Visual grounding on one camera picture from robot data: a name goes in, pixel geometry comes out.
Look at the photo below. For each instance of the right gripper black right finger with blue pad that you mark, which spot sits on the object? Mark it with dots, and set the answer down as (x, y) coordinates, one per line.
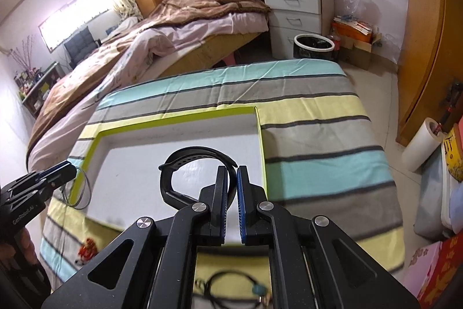
(314, 263)

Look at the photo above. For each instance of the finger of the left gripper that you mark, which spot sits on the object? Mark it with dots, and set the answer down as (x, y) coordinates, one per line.
(54, 173)

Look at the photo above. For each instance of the black smart band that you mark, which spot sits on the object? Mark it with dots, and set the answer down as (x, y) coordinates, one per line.
(183, 157)

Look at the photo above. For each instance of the green cardboard box lid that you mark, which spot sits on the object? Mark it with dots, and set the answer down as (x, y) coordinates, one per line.
(120, 174)

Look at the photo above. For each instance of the side desk with clutter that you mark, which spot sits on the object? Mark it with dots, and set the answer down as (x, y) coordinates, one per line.
(34, 87)

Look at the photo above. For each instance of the pink red gift box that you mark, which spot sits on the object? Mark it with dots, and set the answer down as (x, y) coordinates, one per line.
(432, 269)

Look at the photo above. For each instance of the pink brown duvet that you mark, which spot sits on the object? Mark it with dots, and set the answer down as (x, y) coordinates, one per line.
(134, 53)

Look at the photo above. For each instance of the dark office chair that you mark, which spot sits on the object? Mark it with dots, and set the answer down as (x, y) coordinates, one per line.
(80, 46)

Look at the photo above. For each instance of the clear plastic storage bin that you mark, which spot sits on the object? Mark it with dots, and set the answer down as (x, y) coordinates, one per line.
(440, 203)

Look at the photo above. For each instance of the white paper roll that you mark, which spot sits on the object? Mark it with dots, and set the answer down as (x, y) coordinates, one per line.
(425, 141)

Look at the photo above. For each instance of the yellow printed box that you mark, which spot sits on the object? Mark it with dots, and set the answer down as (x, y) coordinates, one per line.
(453, 153)

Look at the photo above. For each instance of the black white waste bin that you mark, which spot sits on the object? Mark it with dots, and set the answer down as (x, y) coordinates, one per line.
(312, 46)

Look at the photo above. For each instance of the cardboard box with books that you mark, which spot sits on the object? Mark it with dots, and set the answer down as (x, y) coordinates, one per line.
(357, 39)

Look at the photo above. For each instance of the wooden door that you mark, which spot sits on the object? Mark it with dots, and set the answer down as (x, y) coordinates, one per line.
(430, 63)

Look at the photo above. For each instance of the white bedside drawer cabinet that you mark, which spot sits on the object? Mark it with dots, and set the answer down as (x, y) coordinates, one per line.
(289, 18)

